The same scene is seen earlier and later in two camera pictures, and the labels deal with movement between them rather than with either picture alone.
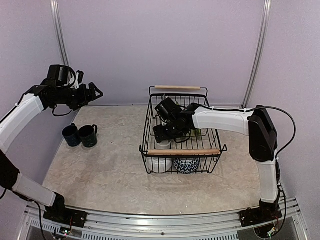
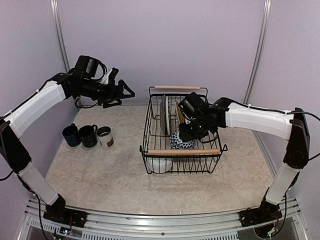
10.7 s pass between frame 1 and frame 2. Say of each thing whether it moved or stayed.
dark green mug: stayed
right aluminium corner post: stayed
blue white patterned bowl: moved
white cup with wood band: moved
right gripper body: moved
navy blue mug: stayed
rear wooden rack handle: stayed
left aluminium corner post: stayed
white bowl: stayed
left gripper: moved
